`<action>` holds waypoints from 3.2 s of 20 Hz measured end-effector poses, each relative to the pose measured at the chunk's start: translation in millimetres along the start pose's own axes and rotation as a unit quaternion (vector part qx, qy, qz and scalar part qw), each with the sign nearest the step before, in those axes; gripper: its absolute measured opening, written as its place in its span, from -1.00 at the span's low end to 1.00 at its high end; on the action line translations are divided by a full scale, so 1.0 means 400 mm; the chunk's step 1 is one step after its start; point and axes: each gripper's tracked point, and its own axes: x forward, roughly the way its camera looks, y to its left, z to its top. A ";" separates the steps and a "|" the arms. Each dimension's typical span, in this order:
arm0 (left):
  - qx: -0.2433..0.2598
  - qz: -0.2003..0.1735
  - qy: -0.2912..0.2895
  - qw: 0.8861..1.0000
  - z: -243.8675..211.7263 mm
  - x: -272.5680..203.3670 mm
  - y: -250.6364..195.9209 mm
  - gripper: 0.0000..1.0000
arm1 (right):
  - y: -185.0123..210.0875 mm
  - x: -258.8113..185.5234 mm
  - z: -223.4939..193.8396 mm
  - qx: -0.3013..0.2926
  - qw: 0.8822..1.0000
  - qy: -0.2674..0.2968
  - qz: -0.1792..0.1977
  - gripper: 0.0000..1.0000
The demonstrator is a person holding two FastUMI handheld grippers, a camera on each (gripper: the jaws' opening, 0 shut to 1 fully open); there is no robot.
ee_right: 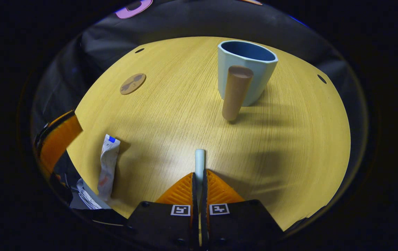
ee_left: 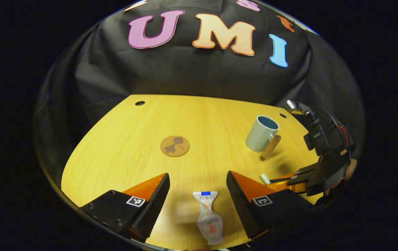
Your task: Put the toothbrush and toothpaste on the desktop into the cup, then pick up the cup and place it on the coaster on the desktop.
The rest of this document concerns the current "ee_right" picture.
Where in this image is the pale blue cup wooden handle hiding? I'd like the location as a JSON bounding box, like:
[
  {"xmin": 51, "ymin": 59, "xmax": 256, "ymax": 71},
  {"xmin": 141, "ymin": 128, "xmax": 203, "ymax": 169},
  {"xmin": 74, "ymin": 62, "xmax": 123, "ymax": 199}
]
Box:
[{"xmin": 217, "ymin": 40, "xmax": 279, "ymax": 122}]

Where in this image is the wooden desktop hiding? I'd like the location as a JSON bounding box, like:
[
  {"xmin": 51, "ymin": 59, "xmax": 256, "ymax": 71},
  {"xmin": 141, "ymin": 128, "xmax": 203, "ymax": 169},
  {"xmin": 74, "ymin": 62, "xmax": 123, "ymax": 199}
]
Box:
[{"xmin": 66, "ymin": 36, "xmax": 351, "ymax": 231}]

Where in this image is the black backdrop cloth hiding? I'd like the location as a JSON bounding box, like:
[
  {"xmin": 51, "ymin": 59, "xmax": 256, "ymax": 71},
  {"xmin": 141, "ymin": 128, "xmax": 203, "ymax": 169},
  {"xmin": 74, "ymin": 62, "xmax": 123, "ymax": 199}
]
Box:
[{"xmin": 31, "ymin": 0, "xmax": 368, "ymax": 182}]

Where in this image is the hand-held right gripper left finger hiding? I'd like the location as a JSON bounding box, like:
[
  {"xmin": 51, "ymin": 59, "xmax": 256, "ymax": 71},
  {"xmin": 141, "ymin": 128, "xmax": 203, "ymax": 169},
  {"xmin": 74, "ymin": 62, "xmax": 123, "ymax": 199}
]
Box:
[{"xmin": 126, "ymin": 172, "xmax": 199, "ymax": 251}]

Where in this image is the pale blue toothbrush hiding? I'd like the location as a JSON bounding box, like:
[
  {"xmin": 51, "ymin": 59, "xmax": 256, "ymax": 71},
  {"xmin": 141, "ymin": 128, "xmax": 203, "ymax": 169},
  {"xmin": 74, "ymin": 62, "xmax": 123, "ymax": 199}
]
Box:
[{"xmin": 195, "ymin": 149, "xmax": 206, "ymax": 203}]

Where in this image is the round wooden coaster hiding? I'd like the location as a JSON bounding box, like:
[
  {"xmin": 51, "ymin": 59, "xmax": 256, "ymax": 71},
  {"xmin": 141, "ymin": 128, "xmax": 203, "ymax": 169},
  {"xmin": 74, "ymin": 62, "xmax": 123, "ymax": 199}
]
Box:
[{"xmin": 120, "ymin": 73, "xmax": 147, "ymax": 96}]

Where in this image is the white toothpaste tube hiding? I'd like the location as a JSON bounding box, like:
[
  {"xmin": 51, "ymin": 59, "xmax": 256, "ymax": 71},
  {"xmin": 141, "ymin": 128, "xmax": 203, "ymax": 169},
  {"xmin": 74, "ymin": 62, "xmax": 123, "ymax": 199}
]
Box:
[{"xmin": 97, "ymin": 134, "xmax": 121, "ymax": 201}]

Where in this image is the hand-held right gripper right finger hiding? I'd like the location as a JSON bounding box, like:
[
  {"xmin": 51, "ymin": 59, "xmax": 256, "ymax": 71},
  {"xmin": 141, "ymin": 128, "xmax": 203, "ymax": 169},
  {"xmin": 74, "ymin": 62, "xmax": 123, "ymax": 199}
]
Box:
[{"xmin": 201, "ymin": 169, "xmax": 285, "ymax": 251}]

